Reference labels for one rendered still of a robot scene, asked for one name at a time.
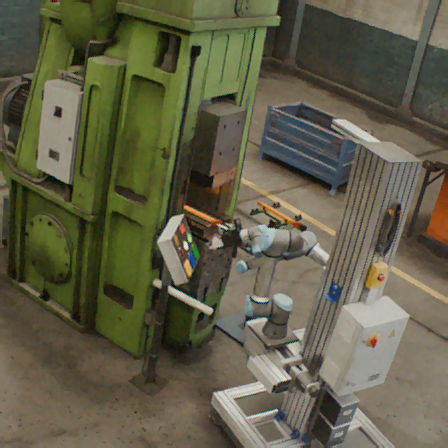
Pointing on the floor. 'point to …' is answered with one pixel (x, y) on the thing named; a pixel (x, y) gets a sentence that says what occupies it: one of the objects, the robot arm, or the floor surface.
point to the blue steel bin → (309, 142)
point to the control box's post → (159, 321)
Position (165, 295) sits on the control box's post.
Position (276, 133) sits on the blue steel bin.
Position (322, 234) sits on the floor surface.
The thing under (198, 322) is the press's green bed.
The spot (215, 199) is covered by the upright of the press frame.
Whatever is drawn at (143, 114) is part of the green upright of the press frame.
